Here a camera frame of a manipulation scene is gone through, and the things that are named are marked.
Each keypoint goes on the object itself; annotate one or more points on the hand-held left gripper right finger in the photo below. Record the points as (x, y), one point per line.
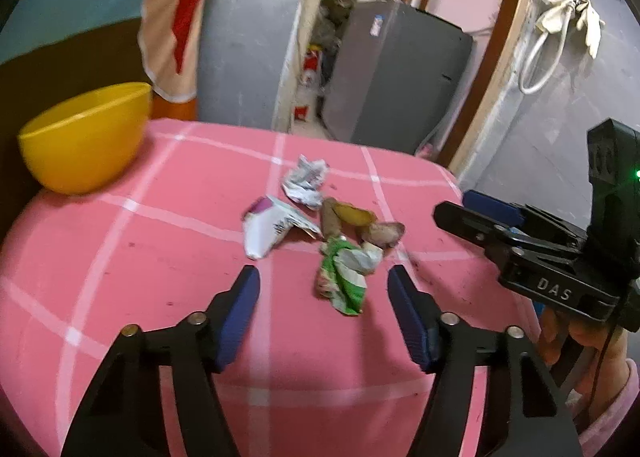
(410, 322)

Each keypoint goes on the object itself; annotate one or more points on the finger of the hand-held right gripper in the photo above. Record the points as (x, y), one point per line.
(465, 224)
(492, 207)

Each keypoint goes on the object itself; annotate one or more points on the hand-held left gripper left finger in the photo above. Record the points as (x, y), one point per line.
(240, 317)

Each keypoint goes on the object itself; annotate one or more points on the green wrapper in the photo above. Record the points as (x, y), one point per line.
(345, 277)

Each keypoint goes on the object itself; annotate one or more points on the brown peel piece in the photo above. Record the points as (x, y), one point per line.
(382, 233)
(330, 222)

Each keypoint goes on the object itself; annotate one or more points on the white purple packet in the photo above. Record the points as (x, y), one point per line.
(270, 227)

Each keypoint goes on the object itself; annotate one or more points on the yellow peel piece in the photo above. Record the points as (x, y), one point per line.
(355, 214)

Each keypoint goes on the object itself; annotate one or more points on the printed white paper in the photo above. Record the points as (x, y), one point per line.
(305, 179)

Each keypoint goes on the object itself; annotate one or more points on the person's right forearm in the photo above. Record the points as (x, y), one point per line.
(612, 417)

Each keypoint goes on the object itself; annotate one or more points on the person's right hand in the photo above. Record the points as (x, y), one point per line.
(592, 342)

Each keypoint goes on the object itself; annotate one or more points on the pink plaid tablecloth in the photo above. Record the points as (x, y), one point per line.
(150, 287)

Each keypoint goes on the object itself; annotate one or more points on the grey washing machine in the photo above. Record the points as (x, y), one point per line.
(395, 77)

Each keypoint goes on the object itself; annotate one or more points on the cream rubber gloves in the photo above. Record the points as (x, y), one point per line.
(565, 19)

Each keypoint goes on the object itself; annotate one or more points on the white sack red print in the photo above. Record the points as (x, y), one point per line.
(309, 82)

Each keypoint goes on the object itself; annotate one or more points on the orange cloth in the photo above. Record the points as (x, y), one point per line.
(175, 109)

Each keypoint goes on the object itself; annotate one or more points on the yellow plastic bowl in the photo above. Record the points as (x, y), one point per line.
(85, 137)

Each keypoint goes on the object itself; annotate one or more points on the orange red striped towel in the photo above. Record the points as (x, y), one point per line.
(175, 27)

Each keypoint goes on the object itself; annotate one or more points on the blue and brown cloth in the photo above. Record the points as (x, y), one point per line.
(65, 12)

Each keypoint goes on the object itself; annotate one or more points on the wooden door frame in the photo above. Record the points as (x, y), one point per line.
(500, 62)

